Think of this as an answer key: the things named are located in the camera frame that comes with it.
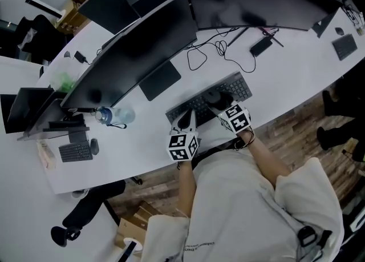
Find black power adapter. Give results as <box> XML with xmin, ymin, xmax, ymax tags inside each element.
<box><xmin>249</xmin><ymin>37</ymin><xmax>274</xmax><ymax>58</ymax></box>

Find grey monitor stand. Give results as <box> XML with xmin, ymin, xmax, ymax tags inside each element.
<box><xmin>311</xmin><ymin>11</ymin><xmax>339</xmax><ymax>39</ymax></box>

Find white bar lamp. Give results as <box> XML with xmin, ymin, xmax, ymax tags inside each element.
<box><xmin>25</xmin><ymin>0</ymin><xmax>66</xmax><ymax>19</ymax></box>

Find black monitor stand base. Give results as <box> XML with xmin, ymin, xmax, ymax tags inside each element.
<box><xmin>139</xmin><ymin>60</ymin><xmax>182</xmax><ymax>102</ymax></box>

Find black office chair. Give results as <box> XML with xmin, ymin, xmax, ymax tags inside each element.
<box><xmin>0</xmin><ymin>14</ymin><xmax>75</xmax><ymax>65</ymax></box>

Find black angled monitor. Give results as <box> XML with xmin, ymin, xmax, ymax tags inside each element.
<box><xmin>0</xmin><ymin>87</ymin><xmax>55</xmax><ymax>135</ymax></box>

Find black strap buckle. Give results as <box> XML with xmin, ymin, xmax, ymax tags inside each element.
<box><xmin>297</xmin><ymin>225</ymin><xmax>333</xmax><ymax>249</ymax></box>

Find black rear-facing monitor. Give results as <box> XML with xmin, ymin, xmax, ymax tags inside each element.
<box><xmin>77</xmin><ymin>0</ymin><xmax>172</xmax><ymax>36</ymax></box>

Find clear blue-capped water bottle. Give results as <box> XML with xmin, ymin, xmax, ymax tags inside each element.
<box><xmin>94</xmin><ymin>106</ymin><xmax>136</xmax><ymax>130</ymax></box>

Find person's white shirt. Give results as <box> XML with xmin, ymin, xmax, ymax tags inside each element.
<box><xmin>144</xmin><ymin>148</ymin><xmax>346</xmax><ymax>262</ymax></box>

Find wide black monitor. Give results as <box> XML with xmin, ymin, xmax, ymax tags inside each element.
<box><xmin>185</xmin><ymin>0</ymin><xmax>344</xmax><ymax>32</ymax></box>

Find grey compact keyboard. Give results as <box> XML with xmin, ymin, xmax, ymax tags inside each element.
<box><xmin>331</xmin><ymin>33</ymin><xmax>358</xmax><ymax>62</ymax></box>

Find curved black monitor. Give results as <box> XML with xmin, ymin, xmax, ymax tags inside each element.
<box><xmin>60</xmin><ymin>0</ymin><xmax>198</xmax><ymax>110</ymax></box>

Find black plug charger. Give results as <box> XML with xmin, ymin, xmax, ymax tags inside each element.
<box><xmin>74</xmin><ymin>50</ymin><xmax>90</xmax><ymax>65</ymax></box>

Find person's right forearm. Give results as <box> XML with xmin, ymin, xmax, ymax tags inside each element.
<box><xmin>236</xmin><ymin>129</ymin><xmax>292</xmax><ymax>191</ymax></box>

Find brown cardboard box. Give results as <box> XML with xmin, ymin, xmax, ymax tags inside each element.
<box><xmin>113</xmin><ymin>200</ymin><xmax>164</xmax><ymax>256</ymax></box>

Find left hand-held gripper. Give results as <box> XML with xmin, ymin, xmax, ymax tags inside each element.
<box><xmin>167</xmin><ymin>108</ymin><xmax>200</xmax><ymax>163</ymax></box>

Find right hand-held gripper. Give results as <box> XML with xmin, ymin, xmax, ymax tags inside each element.
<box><xmin>211</xmin><ymin>92</ymin><xmax>253</xmax><ymax>135</ymax></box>

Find dark wrist bands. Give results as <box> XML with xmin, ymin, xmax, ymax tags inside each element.
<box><xmin>234</xmin><ymin>128</ymin><xmax>257</xmax><ymax>152</ymax></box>

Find person's left forearm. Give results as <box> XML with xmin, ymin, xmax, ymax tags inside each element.
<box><xmin>177</xmin><ymin>160</ymin><xmax>198</xmax><ymax>219</ymax></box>

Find black cable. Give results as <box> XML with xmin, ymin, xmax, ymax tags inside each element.
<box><xmin>186</xmin><ymin>26</ymin><xmax>257</xmax><ymax>74</ymax></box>

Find black keyboard with number pad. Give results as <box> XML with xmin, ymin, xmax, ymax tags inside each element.
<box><xmin>165</xmin><ymin>71</ymin><xmax>253</xmax><ymax>127</ymax></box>

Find clear bag with green contents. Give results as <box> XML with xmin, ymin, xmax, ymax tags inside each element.
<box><xmin>49</xmin><ymin>57</ymin><xmax>81</xmax><ymax>92</ymax></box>

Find pale cardboard packet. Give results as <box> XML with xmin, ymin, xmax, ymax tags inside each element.
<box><xmin>36</xmin><ymin>139</ymin><xmax>57</xmax><ymax>170</ymax></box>

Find black smartphone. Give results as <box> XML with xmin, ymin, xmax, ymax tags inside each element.
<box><xmin>116</xmin><ymin>240</ymin><xmax>138</xmax><ymax>262</ymax></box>

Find dark grey mouse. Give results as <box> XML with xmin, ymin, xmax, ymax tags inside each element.
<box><xmin>205</xmin><ymin>90</ymin><xmax>222</xmax><ymax>104</ymax></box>

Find small black keyboard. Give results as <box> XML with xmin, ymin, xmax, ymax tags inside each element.
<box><xmin>58</xmin><ymin>140</ymin><xmax>94</xmax><ymax>163</ymax></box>

